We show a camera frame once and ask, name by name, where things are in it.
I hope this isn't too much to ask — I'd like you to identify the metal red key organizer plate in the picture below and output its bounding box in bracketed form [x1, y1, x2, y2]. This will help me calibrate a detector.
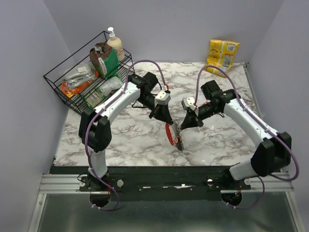
[165, 122, 184, 151]

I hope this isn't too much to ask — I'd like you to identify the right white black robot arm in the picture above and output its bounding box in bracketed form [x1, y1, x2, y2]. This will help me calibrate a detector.
[181, 81, 292, 189]

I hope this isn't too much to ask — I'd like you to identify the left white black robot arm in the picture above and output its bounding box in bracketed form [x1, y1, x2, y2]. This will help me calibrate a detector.
[79, 72, 173, 191]

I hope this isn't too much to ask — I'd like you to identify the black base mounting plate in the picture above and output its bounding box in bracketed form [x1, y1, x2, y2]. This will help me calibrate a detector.
[50, 166, 285, 207]

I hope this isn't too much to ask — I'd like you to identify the green white snack packet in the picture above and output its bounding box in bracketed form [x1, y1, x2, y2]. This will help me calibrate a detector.
[85, 76, 123, 109]

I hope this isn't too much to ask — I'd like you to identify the yellow chips bag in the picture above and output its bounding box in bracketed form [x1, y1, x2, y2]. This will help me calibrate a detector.
[206, 39, 240, 73]

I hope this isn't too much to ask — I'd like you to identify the brown green bag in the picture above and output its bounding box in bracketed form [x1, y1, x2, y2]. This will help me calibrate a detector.
[89, 43, 119, 79]

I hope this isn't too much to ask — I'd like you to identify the cream pump lotion bottle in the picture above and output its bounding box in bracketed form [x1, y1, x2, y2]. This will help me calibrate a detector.
[107, 27, 125, 61]

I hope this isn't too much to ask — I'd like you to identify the clear plastic packet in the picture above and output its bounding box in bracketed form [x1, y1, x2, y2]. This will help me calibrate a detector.
[64, 63, 96, 87]

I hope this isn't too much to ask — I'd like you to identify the orange snack packet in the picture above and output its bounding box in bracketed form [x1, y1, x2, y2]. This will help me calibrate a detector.
[61, 81, 91, 98]

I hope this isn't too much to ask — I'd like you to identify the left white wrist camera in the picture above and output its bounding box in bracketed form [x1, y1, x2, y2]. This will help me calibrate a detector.
[154, 90, 171, 106]

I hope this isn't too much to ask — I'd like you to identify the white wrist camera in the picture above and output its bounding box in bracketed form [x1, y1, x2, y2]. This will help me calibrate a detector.
[182, 97, 196, 111]
[154, 90, 171, 106]

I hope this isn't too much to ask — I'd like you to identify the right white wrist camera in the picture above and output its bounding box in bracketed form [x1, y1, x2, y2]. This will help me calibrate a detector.
[182, 97, 196, 111]

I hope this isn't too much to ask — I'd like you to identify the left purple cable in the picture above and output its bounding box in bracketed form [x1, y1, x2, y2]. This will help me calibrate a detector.
[84, 59, 169, 211]

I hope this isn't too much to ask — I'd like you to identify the black wire rack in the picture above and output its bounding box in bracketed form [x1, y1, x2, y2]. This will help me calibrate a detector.
[43, 31, 133, 114]

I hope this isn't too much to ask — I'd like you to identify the aluminium rail frame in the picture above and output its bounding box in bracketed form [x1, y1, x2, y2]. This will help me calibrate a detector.
[29, 173, 305, 232]

